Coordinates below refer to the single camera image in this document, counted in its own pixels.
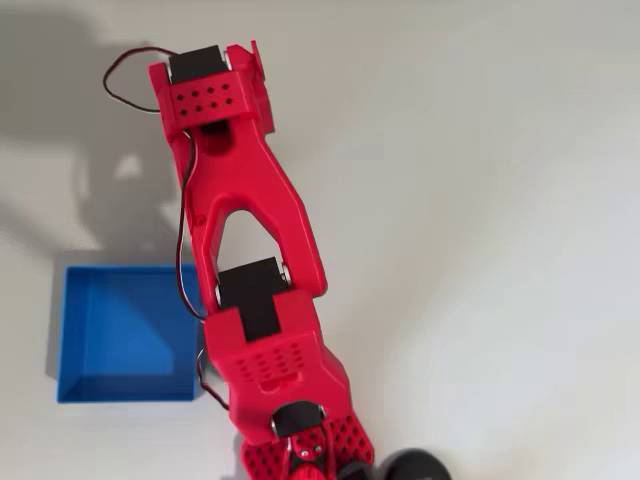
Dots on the red robot arm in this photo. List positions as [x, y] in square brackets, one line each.
[240, 175]

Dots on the blue square tray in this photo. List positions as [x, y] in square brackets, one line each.
[120, 330]

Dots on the black round object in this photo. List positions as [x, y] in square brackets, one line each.
[415, 465]

